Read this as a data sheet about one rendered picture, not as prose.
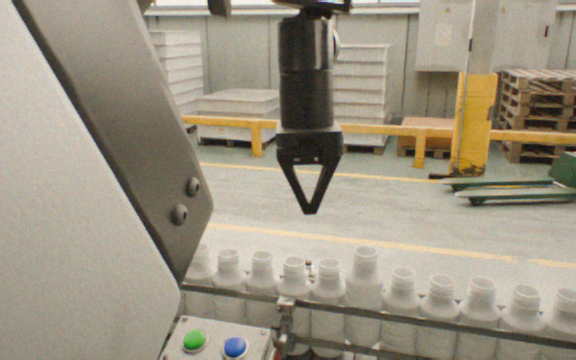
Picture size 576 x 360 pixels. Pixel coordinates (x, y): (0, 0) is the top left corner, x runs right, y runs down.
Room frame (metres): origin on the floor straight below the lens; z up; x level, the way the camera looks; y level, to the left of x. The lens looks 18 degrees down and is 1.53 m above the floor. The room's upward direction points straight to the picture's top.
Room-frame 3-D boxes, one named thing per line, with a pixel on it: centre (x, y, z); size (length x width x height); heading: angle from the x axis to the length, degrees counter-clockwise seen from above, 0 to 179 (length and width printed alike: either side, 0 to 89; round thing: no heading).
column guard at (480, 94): (4.95, -1.92, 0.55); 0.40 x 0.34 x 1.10; 75
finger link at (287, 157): (0.50, -0.02, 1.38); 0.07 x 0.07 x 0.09; 0
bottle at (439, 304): (0.64, -0.23, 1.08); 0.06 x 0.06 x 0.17
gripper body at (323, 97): (0.49, -0.02, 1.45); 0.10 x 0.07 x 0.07; 0
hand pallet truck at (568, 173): (4.31, -2.20, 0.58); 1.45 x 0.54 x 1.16; 95
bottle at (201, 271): (0.75, 0.16, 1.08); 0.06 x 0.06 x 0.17
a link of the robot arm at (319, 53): (0.50, -0.02, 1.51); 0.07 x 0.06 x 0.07; 170
